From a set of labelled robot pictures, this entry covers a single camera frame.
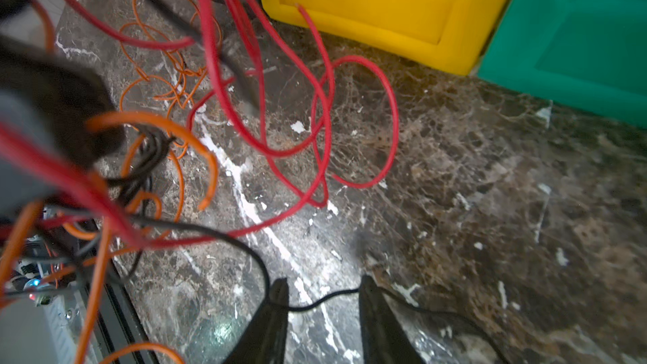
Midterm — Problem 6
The green plastic bin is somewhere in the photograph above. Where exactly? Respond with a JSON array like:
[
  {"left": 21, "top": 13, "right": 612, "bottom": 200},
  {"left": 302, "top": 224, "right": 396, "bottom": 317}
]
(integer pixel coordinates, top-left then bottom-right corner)
[{"left": 478, "top": 0, "right": 646, "bottom": 127}]

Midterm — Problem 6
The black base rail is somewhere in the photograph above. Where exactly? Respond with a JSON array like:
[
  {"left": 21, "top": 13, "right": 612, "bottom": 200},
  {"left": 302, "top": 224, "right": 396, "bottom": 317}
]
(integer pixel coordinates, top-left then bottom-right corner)
[{"left": 0, "top": 211, "right": 153, "bottom": 364}]

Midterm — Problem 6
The orange cable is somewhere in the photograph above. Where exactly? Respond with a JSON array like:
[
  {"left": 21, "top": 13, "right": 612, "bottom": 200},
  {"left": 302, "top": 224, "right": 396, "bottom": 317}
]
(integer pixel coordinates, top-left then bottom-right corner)
[{"left": 0, "top": 0, "right": 223, "bottom": 364}]

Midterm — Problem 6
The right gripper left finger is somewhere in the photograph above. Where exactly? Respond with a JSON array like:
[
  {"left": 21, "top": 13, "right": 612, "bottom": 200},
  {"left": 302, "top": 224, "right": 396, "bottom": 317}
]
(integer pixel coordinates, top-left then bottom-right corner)
[{"left": 224, "top": 278, "right": 289, "bottom": 363}]

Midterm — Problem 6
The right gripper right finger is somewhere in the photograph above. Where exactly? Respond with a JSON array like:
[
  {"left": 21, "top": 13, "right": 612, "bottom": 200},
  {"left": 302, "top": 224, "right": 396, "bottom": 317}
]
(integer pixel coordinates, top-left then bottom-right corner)
[{"left": 358, "top": 276, "right": 424, "bottom": 363}]

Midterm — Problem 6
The yellow plastic bin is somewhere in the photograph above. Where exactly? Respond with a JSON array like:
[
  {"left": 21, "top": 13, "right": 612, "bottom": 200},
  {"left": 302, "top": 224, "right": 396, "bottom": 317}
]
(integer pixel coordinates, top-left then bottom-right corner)
[{"left": 261, "top": 0, "right": 507, "bottom": 76}]

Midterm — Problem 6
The black cable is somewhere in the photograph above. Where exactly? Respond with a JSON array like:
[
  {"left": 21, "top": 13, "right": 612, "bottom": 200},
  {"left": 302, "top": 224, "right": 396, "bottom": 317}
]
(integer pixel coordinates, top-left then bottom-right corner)
[{"left": 29, "top": 0, "right": 512, "bottom": 364}]

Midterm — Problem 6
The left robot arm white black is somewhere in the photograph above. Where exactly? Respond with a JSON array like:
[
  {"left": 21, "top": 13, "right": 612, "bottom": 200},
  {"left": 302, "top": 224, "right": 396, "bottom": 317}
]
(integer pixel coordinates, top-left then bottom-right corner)
[{"left": 1, "top": 0, "right": 126, "bottom": 222}]

